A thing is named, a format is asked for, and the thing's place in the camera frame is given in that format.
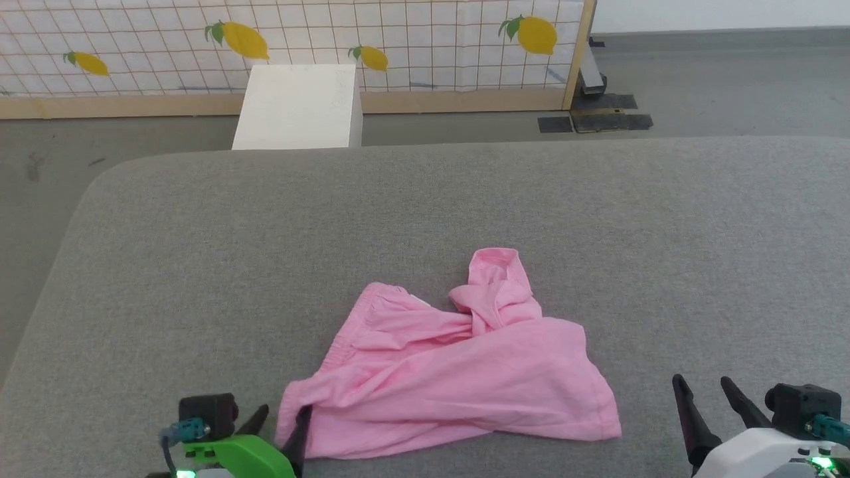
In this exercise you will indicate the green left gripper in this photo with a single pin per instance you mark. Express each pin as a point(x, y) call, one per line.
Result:
point(242, 458)

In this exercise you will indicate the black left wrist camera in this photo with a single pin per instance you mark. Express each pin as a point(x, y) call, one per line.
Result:
point(209, 413)

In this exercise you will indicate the pink cloth garment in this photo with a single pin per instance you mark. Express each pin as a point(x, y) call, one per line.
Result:
point(465, 378)

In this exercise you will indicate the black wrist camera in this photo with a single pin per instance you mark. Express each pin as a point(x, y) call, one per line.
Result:
point(209, 413)
point(800, 405)

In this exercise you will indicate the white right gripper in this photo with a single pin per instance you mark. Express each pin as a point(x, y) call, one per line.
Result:
point(750, 455)

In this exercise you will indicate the lemon print partition panel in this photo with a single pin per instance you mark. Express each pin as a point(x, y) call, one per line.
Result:
point(299, 33)

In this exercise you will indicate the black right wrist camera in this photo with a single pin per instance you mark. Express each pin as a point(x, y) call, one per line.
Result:
point(800, 405)

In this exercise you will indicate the small black floor tape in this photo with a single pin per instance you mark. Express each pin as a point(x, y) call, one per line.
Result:
point(555, 124)

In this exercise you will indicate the metal panel foot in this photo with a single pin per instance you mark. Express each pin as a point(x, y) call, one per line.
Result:
point(591, 73)

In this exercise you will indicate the white box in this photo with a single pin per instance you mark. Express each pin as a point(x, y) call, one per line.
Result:
point(299, 106)

